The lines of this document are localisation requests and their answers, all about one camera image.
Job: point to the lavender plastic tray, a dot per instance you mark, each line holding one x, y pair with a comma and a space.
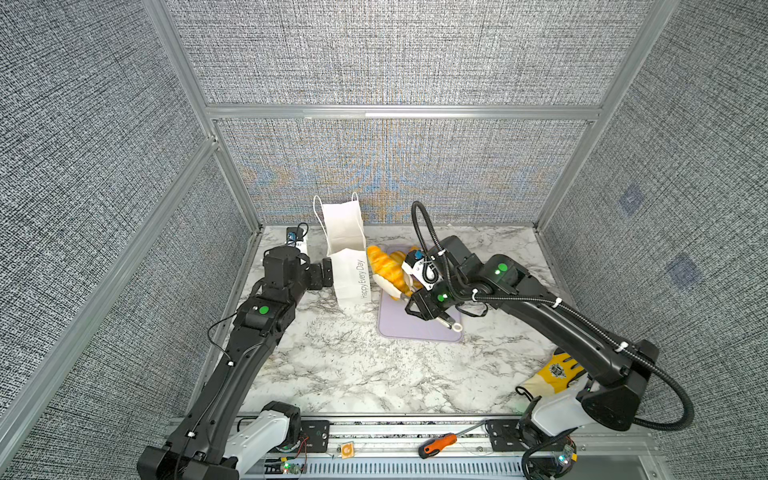
394, 322

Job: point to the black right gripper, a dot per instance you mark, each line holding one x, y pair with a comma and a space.
426, 308

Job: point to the small orange tag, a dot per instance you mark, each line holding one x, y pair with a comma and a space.
347, 450

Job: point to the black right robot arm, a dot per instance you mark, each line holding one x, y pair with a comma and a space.
616, 370

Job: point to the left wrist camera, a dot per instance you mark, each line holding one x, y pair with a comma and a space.
296, 236

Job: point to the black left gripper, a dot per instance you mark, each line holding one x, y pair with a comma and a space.
317, 281

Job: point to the orange handled screwdriver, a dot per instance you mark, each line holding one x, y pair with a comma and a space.
437, 445

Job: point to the yellow work glove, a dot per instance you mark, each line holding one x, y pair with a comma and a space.
556, 376

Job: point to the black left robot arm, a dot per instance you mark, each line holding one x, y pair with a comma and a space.
201, 446

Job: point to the white paper gift bag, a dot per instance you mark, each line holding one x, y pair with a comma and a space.
343, 229

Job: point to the large croissant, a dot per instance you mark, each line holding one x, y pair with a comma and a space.
381, 261

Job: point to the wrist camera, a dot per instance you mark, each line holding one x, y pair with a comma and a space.
296, 236
420, 271

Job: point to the aluminium front rail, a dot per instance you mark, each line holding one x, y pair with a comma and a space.
386, 448

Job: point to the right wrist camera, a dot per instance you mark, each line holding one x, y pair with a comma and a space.
420, 271

